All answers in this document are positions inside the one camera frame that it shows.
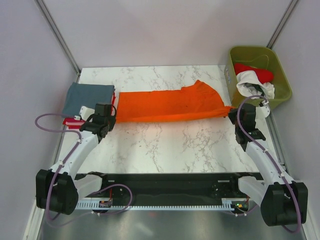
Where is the white garment in bin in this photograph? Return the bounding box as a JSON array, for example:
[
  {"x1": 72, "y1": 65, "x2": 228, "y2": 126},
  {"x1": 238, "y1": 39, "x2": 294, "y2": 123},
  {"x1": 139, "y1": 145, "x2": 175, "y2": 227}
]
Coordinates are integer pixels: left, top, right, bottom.
[{"x1": 236, "y1": 70, "x2": 275, "y2": 99}]

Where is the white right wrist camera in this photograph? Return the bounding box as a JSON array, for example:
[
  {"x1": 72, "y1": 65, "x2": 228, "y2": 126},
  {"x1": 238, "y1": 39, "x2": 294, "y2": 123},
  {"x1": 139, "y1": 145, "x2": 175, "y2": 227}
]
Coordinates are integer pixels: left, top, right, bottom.
[{"x1": 255, "y1": 100, "x2": 271, "y2": 119}]

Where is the folded grey-blue t-shirt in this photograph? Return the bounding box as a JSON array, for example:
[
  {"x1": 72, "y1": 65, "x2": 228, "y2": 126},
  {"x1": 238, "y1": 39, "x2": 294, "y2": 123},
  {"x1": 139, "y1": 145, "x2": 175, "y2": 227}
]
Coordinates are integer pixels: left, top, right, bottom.
[{"x1": 62, "y1": 82, "x2": 115, "y2": 116}]

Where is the white slotted cable duct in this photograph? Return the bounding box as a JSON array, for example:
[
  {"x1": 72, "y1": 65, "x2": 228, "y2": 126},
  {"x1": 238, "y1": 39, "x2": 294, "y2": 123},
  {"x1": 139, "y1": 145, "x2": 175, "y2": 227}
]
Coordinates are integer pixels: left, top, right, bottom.
[{"x1": 75, "y1": 197, "x2": 248, "y2": 211}]

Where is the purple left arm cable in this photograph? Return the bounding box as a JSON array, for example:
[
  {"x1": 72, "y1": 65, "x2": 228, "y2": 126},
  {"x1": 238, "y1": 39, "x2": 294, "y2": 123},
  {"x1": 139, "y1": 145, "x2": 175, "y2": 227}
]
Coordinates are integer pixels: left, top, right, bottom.
[{"x1": 34, "y1": 113, "x2": 83, "y2": 229}]

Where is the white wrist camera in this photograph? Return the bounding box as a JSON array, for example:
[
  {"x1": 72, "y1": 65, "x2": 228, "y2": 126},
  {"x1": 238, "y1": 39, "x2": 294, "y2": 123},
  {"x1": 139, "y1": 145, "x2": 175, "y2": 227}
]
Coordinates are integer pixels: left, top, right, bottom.
[
  {"x1": 255, "y1": 100, "x2": 271, "y2": 119},
  {"x1": 74, "y1": 105, "x2": 95, "y2": 121}
]

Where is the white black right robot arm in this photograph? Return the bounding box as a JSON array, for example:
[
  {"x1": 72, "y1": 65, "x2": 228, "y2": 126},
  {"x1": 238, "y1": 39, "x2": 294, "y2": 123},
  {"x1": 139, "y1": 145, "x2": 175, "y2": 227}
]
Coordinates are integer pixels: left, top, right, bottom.
[{"x1": 228, "y1": 103, "x2": 308, "y2": 226}]

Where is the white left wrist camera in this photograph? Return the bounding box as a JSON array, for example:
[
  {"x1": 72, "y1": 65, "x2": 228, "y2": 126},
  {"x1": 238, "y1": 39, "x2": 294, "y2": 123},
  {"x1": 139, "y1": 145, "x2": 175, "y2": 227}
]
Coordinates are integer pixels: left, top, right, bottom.
[{"x1": 74, "y1": 105, "x2": 95, "y2": 121}]

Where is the folded pink t-shirt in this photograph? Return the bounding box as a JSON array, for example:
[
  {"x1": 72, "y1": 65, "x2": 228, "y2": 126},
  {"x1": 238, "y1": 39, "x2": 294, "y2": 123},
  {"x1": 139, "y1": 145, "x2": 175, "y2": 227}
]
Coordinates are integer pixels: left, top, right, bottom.
[{"x1": 64, "y1": 118, "x2": 85, "y2": 126}]

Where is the orange t-shirt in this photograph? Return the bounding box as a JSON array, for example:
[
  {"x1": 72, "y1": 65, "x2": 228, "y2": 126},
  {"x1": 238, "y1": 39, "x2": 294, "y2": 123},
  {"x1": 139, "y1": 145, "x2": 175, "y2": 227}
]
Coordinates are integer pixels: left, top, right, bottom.
[{"x1": 116, "y1": 80, "x2": 233, "y2": 123}]

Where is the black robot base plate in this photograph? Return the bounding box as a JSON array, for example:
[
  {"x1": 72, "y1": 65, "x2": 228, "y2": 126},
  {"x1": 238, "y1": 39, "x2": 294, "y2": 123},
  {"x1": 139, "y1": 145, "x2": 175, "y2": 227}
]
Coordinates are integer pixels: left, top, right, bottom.
[{"x1": 91, "y1": 172, "x2": 263, "y2": 205}]

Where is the left aluminium frame post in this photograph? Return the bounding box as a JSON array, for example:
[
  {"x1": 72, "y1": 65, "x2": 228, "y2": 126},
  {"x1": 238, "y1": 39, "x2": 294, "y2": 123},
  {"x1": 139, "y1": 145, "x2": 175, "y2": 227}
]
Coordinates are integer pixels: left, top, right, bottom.
[{"x1": 34, "y1": 0, "x2": 81, "y2": 77}]

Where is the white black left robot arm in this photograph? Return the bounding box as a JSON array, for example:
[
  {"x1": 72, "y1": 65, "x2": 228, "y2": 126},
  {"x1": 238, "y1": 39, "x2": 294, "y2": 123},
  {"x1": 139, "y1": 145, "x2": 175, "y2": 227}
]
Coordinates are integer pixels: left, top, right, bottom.
[{"x1": 35, "y1": 103, "x2": 117, "y2": 215}]

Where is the olive green plastic bin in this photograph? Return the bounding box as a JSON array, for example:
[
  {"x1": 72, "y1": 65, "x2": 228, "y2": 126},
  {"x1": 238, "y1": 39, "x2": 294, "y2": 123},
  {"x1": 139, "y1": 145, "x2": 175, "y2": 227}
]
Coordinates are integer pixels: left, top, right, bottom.
[{"x1": 224, "y1": 45, "x2": 292, "y2": 110}]

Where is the folded red t-shirt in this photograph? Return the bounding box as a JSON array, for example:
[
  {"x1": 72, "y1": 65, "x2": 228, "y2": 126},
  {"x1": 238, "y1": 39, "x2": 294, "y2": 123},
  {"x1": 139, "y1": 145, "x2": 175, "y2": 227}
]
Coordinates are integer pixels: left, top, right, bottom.
[{"x1": 62, "y1": 91, "x2": 117, "y2": 130}]

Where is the red garment in bin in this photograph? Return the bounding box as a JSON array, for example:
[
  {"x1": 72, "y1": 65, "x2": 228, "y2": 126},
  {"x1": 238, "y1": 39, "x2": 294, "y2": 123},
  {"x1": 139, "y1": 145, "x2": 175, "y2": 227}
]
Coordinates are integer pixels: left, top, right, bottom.
[{"x1": 233, "y1": 63, "x2": 274, "y2": 84}]

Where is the aluminium frame post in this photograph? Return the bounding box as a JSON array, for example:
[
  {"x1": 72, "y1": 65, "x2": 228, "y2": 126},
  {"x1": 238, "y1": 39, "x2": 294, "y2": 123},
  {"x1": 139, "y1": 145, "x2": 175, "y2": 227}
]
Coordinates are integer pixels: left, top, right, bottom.
[
  {"x1": 266, "y1": 0, "x2": 300, "y2": 49},
  {"x1": 34, "y1": 0, "x2": 81, "y2": 77}
]

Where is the right aluminium frame post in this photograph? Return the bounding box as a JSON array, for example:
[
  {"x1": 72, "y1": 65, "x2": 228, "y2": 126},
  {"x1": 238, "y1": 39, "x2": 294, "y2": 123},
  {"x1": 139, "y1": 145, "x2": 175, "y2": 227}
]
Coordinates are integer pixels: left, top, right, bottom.
[{"x1": 266, "y1": 0, "x2": 300, "y2": 49}]

